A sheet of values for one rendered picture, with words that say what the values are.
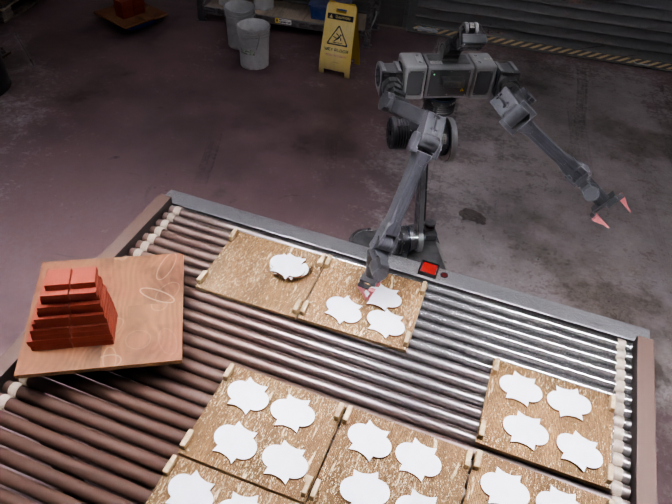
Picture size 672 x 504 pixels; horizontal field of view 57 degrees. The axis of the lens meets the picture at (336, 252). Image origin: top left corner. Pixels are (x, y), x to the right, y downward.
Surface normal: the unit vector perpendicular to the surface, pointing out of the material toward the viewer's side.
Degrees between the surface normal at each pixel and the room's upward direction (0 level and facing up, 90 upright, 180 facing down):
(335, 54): 78
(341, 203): 0
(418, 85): 90
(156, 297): 0
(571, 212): 0
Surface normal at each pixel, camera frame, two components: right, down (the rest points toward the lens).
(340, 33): -0.26, 0.42
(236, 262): 0.07, -0.73
